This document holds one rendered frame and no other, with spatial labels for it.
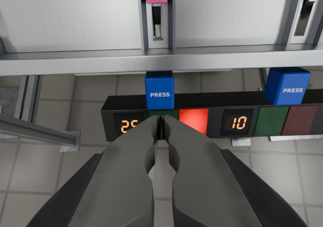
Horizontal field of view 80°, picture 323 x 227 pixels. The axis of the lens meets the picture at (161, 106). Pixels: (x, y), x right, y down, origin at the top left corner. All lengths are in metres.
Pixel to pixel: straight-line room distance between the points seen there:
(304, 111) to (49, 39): 0.24
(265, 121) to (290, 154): 0.79
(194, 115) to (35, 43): 0.15
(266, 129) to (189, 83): 0.73
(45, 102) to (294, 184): 1.13
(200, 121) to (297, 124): 0.10
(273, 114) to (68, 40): 0.20
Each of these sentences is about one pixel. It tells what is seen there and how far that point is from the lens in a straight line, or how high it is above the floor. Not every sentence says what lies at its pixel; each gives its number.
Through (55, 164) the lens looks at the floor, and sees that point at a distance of 0.97.
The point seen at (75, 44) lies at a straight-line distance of 0.17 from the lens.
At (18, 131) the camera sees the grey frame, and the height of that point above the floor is 0.35.
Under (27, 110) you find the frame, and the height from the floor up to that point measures 0.32.
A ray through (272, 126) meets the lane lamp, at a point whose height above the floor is 0.65.
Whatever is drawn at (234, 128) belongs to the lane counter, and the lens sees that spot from 0.22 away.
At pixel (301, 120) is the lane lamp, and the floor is 0.66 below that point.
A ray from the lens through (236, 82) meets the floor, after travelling 1.00.
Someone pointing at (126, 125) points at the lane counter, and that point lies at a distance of 0.20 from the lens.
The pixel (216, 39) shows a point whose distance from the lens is 0.17.
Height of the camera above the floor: 0.85
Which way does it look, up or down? 73 degrees down
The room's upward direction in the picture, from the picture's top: 2 degrees counter-clockwise
